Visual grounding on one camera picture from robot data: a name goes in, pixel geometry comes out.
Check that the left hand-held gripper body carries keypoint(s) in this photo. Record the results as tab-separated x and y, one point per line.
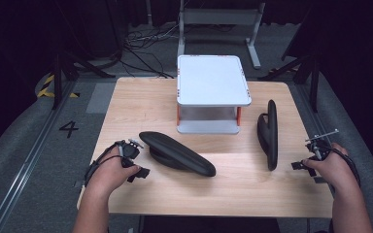
130	150

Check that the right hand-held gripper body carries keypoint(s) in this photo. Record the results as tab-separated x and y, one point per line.
319	147

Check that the person's right hand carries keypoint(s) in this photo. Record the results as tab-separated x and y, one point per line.
333	168

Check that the person's left hand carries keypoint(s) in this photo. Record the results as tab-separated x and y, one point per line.
110	174

